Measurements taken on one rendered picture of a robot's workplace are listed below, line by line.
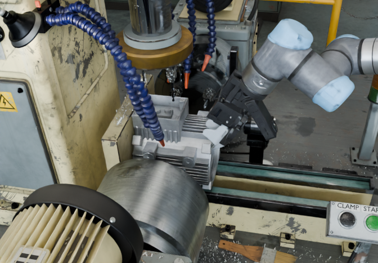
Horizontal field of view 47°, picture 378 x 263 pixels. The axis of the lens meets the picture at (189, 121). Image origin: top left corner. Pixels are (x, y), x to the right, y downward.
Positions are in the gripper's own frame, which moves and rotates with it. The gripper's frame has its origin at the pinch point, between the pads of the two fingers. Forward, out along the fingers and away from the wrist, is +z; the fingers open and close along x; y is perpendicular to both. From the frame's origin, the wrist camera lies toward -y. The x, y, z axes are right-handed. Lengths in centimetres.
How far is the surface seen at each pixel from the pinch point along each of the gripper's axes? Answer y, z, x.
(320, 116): -40, 10, -57
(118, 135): 21.9, 5.8, 6.9
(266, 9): -43, 86, -318
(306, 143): -35, 13, -40
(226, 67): 3.9, -2.1, -31.7
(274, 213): -22.9, 9.4, 1.2
